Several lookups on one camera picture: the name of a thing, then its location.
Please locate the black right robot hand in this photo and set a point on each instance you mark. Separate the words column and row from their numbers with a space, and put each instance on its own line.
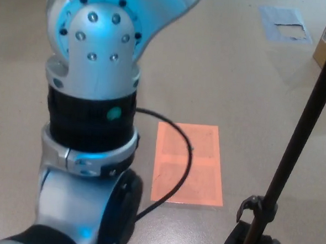
column 234, row 237

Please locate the orange floor sheet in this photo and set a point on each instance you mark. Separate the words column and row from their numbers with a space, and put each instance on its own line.
column 204, row 171

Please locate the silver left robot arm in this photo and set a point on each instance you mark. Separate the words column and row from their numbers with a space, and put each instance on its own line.
column 97, row 68

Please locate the black extendable phone stand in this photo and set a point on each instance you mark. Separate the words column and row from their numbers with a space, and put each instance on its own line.
column 297, row 135

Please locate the torn blue floor sheet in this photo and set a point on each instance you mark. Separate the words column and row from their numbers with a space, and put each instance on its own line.
column 269, row 20

